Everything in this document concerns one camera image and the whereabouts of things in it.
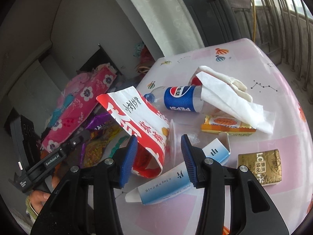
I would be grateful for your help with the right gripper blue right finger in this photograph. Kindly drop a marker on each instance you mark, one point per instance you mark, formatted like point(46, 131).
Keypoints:
point(189, 159)

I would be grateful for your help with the gold foil packet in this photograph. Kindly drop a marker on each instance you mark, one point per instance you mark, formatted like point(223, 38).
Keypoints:
point(266, 166)

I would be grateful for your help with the yellow broom stick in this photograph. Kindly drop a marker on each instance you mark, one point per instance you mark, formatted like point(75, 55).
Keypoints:
point(254, 21)

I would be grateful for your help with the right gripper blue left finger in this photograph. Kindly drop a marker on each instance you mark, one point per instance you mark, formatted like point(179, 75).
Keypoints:
point(127, 159)

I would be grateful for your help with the Pepsi plastic bottle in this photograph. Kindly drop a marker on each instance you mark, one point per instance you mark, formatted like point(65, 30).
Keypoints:
point(182, 98)

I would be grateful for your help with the person's left hand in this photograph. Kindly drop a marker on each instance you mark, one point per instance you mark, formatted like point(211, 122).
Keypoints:
point(37, 199)

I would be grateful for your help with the white curtain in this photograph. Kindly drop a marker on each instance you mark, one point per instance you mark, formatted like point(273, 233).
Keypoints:
point(165, 26)

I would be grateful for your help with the orange snack wrapper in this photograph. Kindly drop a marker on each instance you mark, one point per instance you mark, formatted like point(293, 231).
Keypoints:
point(229, 125)

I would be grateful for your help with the red white snack bag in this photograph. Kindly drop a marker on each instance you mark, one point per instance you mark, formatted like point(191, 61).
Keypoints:
point(138, 117)

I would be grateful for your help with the metal balcony railing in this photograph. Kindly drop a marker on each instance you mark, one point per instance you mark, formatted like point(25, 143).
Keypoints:
point(290, 25)

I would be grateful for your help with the purple yellow chip bag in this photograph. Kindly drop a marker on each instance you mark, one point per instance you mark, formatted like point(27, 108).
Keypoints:
point(103, 129)

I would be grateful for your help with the pink patterned tablecloth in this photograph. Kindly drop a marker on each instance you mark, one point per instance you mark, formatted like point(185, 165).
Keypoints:
point(242, 60)

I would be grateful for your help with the white tissue paper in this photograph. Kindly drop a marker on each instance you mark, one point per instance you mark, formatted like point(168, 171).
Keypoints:
point(230, 96)

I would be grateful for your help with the blue white toothpaste box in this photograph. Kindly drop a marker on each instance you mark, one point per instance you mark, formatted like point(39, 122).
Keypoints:
point(176, 181)

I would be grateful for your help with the clear plastic cup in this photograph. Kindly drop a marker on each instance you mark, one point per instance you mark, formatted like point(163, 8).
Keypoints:
point(177, 130)

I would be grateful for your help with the pink floral quilt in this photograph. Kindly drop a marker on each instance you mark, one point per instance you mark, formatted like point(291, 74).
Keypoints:
point(80, 108)

